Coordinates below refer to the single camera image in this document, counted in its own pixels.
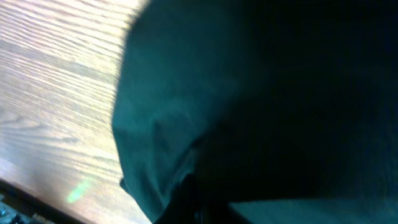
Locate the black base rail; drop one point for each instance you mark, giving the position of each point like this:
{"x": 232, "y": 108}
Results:
{"x": 18, "y": 207}

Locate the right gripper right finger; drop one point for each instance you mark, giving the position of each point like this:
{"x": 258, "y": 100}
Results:
{"x": 219, "y": 212}

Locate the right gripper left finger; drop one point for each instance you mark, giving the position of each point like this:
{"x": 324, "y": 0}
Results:
{"x": 183, "y": 205}

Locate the black t-shirt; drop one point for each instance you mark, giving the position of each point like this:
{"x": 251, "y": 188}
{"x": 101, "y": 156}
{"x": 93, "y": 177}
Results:
{"x": 286, "y": 110}

